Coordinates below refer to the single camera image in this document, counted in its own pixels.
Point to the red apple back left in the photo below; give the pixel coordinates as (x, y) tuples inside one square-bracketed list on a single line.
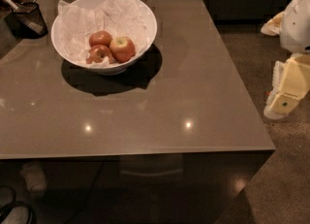
[(100, 38)]

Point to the black mesh basket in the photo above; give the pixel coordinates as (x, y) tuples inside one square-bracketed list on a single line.
[(30, 20)]

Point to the red apple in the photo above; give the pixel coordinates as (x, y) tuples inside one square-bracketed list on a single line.
[(100, 38), (98, 53)]

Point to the white ceramic bowl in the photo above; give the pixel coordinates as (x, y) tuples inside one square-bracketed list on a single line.
[(135, 53)]

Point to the red-yellow apple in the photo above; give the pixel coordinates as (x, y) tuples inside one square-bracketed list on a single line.
[(122, 49)]

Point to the red apple front left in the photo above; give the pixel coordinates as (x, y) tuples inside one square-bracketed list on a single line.
[(98, 53)]

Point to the white crumpled paper liner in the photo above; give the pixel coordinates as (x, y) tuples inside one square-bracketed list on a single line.
[(122, 14)]

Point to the black and white shoe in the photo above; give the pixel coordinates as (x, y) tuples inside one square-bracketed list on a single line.
[(14, 211)]

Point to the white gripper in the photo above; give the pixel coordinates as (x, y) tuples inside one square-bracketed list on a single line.
[(296, 24)]

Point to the white sock foot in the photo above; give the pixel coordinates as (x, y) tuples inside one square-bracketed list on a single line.
[(35, 179)]

